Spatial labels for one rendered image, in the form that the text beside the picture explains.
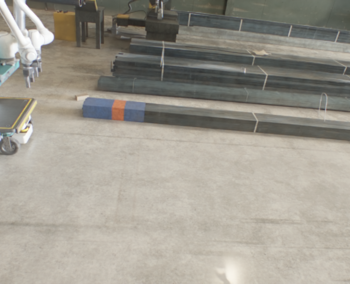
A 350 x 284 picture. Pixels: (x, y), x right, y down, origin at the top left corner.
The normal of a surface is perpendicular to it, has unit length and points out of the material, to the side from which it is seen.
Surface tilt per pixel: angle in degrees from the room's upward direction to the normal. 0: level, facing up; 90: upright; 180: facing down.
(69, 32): 90
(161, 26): 90
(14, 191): 0
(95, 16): 90
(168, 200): 0
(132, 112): 90
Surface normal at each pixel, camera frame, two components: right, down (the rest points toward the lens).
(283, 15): 0.06, 0.51
